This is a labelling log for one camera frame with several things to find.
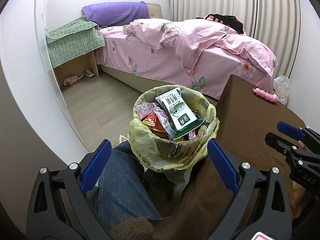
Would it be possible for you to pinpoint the green and white carton pack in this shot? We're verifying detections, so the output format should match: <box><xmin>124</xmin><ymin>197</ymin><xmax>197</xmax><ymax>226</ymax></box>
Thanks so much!
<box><xmin>155</xmin><ymin>87</ymin><xmax>204</xmax><ymax>140</ymax></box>

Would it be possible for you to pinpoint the red snack packet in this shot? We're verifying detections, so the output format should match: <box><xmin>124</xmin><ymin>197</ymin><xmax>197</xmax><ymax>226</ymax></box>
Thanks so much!
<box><xmin>142</xmin><ymin>113</ymin><xmax>164</xmax><ymax>132</ymax></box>

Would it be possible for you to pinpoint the bin with yellow plastic bag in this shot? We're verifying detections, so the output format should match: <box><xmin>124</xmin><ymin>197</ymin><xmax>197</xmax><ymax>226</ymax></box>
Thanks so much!
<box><xmin>127</xmin><ymin>85</ymin><xmax>220</xmax><ymax>184</ymax></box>

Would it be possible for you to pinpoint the black garment with pink print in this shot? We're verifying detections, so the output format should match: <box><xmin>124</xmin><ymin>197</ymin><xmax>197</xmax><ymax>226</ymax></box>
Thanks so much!
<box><xmin>196</xmin><ymin>14</ymin><xmax>247</xmax><ymax>34</ymax></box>

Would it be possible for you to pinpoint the pink floral duvet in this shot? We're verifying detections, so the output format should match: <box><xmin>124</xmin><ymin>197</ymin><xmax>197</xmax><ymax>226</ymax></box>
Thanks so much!
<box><xmin>124</xmin><ymin>14</ymin><xmax>278</xmax><ymax>77</ymax></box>

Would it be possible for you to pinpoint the person's leg in jeans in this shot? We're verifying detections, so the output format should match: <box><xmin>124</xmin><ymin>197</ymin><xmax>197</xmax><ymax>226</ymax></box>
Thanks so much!
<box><xmin>94</xmin><ymin>141</ymin><xmax>162</xmax><ymax>229</ymax></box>

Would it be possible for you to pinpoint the person's left forearm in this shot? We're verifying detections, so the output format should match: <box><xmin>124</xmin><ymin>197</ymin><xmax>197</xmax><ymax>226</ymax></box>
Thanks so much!
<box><xmin>109</xmin><ymin>217</ymin><xmax>154</xmax><ymax>240</ymax></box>

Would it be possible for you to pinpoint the pink slipper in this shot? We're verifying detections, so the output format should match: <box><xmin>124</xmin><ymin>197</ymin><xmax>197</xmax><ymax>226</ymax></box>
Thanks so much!
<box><xmin>63</xmin><ymin>76</ymin><xmax>80</xmax><ymax>86</ymax></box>

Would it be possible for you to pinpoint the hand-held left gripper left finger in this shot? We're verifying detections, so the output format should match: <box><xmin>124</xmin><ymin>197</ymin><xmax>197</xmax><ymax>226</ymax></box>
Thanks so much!
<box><xmin>26</xmin><ymin>140</ymin><xmax>113</xmax><ymax>240</ymax></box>

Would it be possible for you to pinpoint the wooden nightstand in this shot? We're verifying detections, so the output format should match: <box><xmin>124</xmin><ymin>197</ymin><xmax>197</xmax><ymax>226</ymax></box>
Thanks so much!
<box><xmin>54</xmin><ymin>49</ymin><xmax>99</xmax><ymax>93</ymax></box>

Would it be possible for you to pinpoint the patterned slipper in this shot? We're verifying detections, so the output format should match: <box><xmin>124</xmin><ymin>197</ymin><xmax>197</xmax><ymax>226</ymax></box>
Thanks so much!
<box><xmin>114</xmin><ymin>134</ymin><xmax>129</xmax><ymax>147</ymax></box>

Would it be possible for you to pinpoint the white pleated curtain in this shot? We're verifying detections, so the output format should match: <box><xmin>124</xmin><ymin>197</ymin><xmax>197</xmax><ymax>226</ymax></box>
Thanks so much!
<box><xmin>170</xmin><ymin>0</ymin><xmax>302</xmax><ymax>78</ymax></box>

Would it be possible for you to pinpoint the green checkered cloth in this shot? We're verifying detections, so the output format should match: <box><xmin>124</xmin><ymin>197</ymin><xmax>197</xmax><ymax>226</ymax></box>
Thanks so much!
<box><xmin>46</xmin><ymin>16</ymin><xmax>106</xmax><ymax>69</ymax></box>

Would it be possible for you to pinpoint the pink caterpillar toy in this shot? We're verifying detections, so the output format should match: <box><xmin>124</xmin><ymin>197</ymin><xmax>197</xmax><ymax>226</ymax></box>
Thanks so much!
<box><xmin>252</xmin><ymin>87</ymin><xmax>279</xmax><ymax>103</ymax></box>

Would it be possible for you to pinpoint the beige headboard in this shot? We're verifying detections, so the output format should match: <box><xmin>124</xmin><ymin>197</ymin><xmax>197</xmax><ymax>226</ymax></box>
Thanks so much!
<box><xmin>146</xmin><ymin>3</ymin><xmax>163</xmax><ymax>19</ymax></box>

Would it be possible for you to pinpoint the bed with pink floral sheet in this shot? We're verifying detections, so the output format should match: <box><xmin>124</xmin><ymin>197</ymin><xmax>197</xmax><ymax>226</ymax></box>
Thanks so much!
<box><xmin>96</xmin><ymin>14</ymin><xmax>278</xmax><ymax>99</ymax></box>

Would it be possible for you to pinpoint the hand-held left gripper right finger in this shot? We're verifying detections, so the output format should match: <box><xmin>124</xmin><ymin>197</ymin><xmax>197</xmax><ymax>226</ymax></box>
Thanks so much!
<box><xmin>207</xmin><ymin>139</ymin><xmax>293</xmax><ymax>240</ymax></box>

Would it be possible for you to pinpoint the purple pillow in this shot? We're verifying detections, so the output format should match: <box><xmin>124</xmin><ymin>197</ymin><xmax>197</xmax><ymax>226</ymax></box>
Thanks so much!
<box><xmin>82</xmin><ymin>1</ymin><xmax>150</xmax><ymax>27</ymax></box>

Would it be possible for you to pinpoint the clear plastic bag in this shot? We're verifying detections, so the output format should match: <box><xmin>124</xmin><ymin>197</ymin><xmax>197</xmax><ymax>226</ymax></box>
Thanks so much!
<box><xmin>273</xmin><ymin>75</ymin><xmax>291</xmax><ymax>106</ymax></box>

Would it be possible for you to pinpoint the pale pink wrapper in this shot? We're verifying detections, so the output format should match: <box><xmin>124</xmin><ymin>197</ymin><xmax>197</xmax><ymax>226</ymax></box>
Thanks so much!
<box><xmin>134</xmin><ymin>102</ymin><xmax>157</xmax><ymax>120</ymax></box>

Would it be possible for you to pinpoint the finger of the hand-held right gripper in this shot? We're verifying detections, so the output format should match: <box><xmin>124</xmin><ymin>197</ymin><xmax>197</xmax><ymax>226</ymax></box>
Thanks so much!
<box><xmin>278</xmin><ymin>122</ymin><xmax>320</xmax><ymax>153</ymax></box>
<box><xmin>265</xmin><ymin>132</ymin><xmax>300</xmax><ymax>153</ymax></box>

